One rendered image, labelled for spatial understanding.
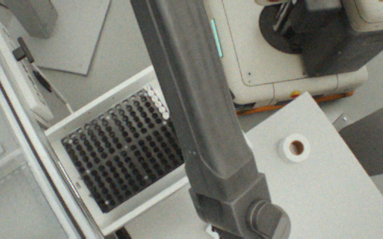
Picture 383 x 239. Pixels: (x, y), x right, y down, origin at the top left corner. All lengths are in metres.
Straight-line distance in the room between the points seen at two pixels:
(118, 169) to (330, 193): 0.52
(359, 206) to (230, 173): 0.65
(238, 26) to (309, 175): 0.84
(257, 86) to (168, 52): 1.16
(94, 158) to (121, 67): 1.08
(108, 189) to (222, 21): 1.03
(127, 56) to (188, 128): 1.47
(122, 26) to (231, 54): 0.65
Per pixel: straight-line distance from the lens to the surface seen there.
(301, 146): 0.88
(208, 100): 0.32
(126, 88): 0.77
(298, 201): 0.89
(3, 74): 0.74
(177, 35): 0.30
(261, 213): 0.37
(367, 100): 1.97
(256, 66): 1.48
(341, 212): 0.94
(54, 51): 1.84
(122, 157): 0.71
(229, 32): 1.53
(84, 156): 0.73
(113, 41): 1.83
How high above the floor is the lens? 1.60
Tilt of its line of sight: 75 degrees down
